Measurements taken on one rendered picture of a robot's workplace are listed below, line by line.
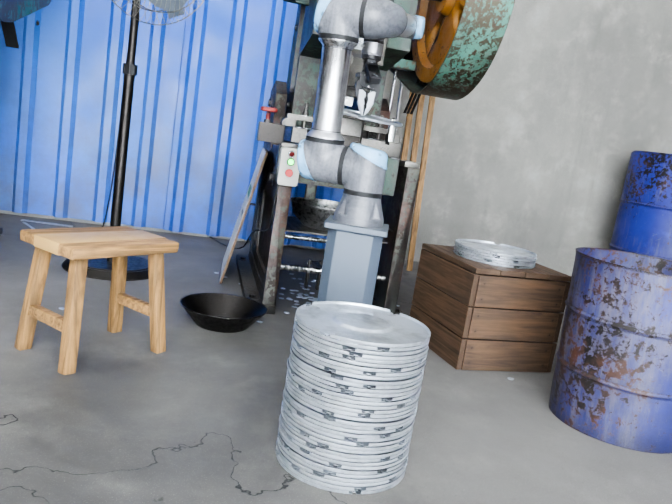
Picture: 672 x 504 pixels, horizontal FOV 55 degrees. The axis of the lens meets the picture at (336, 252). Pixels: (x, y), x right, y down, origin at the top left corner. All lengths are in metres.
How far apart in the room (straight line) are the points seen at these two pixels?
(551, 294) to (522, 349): 0.21
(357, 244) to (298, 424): 0.68
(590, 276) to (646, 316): 0.18
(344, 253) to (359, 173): 0.24
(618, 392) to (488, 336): 0.51
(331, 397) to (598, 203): 3.51
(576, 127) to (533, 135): 0.30
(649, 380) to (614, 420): 0.14
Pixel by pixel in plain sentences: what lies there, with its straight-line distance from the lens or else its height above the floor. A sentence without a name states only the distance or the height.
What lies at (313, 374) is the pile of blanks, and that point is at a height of 0.23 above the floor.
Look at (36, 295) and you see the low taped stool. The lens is 1.92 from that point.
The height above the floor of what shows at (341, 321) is 0.32.
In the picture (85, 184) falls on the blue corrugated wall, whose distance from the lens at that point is 3.88.
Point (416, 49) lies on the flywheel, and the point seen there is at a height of 1.13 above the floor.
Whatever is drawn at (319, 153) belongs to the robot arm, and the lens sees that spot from 1.91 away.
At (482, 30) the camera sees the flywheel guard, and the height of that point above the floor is 1.15.
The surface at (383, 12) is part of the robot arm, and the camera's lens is 1.91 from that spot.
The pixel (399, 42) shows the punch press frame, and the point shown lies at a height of 1.09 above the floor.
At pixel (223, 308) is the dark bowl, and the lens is 2.39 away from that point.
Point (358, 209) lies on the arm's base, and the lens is 1.88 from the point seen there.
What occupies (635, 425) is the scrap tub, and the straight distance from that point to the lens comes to 1.95.
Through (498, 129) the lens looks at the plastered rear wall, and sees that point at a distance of 4.22.
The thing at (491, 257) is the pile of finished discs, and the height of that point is 0.37.
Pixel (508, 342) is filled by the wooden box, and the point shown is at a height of 0.11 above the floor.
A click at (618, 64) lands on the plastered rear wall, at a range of 4.62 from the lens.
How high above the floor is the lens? 0.70
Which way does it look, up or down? 10 degrees down
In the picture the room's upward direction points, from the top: 9 degrees clockwise
